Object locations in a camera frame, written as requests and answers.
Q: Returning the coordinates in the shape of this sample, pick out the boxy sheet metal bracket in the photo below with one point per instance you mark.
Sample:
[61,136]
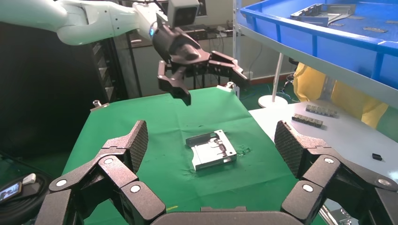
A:
[323,15]

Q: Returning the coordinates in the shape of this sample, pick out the black equipment rack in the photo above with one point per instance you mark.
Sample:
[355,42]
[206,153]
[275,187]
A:
[108,71]

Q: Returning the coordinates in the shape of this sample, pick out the angled sheet metal bracket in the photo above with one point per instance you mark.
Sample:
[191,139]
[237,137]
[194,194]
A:
[211,152]

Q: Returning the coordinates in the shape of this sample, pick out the green table cloth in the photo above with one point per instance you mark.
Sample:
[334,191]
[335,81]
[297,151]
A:
[174,124]

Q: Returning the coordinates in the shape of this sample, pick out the yellow bag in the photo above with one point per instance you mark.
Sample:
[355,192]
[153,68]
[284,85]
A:
[354,99]

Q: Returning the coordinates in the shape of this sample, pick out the cluttered background desk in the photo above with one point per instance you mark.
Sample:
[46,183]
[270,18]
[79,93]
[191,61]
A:
[214,31]

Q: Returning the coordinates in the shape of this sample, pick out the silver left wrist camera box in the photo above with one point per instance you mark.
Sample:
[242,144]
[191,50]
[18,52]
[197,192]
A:
[183,12]

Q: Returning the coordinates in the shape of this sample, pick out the silver binder clip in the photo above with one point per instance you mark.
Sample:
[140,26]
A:
[227,87]
[99,106]

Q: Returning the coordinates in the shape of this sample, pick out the blue plastic bin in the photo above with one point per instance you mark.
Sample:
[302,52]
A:
[311,43]

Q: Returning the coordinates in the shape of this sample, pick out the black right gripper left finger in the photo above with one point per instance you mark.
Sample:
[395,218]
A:
[118,174]

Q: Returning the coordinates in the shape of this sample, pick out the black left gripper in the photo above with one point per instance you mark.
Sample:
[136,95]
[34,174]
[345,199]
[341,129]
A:
[180,46]

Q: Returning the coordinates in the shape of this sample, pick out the brown tape strip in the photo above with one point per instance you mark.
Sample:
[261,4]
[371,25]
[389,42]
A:
[375,29]
[337,24]

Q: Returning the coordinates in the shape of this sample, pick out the white perforated shelf post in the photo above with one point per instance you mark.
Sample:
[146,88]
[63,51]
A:
[237,31]

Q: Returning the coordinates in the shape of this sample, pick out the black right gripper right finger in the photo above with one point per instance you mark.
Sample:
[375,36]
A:
[326,174]

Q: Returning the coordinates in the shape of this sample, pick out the metal clip strip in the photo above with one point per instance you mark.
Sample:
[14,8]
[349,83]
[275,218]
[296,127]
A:
[321,110]
[307,121]

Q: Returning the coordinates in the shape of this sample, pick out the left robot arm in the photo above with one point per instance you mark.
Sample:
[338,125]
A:
[77,21]

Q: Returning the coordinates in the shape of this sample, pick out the small black block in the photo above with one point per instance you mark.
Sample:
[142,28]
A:
[377,156]

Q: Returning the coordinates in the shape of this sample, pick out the white round-base lamp stand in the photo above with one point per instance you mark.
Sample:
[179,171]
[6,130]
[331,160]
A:
[273,99]

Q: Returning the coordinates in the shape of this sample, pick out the white plug adapter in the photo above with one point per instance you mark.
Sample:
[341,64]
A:
[29,179]

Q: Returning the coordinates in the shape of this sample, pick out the smartphone with lit screen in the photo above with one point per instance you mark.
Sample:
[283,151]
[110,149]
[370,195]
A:
[10,192]

